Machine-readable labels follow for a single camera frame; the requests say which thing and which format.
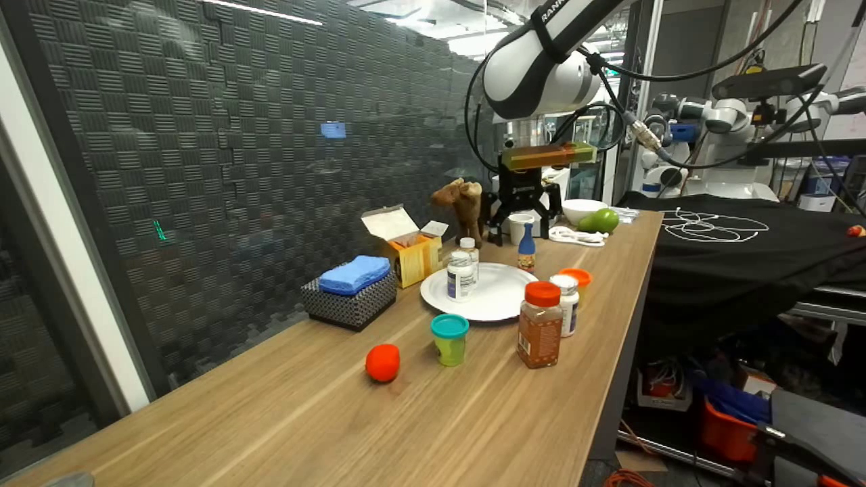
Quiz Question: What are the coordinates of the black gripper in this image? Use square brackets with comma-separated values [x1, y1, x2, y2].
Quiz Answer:
[489, 168, 563, 246]

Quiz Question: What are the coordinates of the blue top squeeze bottle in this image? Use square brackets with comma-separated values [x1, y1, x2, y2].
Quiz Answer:
[516, 222, 535, 268]

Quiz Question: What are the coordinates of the white lid supplement bottle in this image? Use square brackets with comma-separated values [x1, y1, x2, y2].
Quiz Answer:
[550, 272, 579, 338]

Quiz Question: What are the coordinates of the small white pill bottle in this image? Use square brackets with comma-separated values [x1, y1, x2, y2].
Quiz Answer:
[460, 234, 478, 283]

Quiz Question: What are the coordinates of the dark label white bottle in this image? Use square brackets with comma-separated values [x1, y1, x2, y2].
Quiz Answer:
[446, 251, 470, 301]

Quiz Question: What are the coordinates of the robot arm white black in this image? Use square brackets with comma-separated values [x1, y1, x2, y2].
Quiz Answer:
[470, 0, 621, 240]

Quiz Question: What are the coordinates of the white round plate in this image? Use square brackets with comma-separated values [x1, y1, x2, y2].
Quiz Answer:
[418, 263, 532, 321]

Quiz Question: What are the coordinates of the white paper cup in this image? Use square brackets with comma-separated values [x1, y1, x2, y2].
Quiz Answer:
[506, 210, 540, 246]

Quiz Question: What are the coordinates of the white cloth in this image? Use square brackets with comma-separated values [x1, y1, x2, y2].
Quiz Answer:
[550, 223, 609, 246]

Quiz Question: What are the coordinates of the green bowl item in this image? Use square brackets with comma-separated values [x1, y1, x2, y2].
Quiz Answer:
[577, 209, 619, 233]

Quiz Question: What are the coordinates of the yellow cardboard box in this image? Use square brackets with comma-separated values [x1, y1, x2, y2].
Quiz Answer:
[360, 205, 450, 287]

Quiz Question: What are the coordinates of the orange lid spice jar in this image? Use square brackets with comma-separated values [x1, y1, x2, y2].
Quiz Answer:
[516, 282, 563, 368]

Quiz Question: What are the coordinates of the teal lid green cup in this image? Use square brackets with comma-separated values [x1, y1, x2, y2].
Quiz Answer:
[429, 313, 467, 368]

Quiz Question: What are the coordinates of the blue sponge cloth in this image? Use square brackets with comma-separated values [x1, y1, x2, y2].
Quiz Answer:
[318, 255, 389, 297]

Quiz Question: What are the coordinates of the grey basket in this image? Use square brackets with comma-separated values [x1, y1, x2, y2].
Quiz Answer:
[299, 276, 395, 330]

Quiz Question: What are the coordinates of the black cloth covered table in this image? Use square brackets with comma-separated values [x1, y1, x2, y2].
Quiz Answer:
[624, 194, 866, 357]

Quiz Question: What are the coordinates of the red ball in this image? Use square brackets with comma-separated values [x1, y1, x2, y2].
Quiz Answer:
[366, 344, 400, 383]

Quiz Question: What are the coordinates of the red bin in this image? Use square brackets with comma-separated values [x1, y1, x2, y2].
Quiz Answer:
[699, 401, 757, 466]

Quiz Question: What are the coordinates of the wrist camera wooden mount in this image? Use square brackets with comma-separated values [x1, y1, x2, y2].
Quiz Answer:
[504, 144, 596, 172]

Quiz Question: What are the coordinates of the white coiled cable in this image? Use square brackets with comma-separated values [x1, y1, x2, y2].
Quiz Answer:
[659, 209, 772, 246]

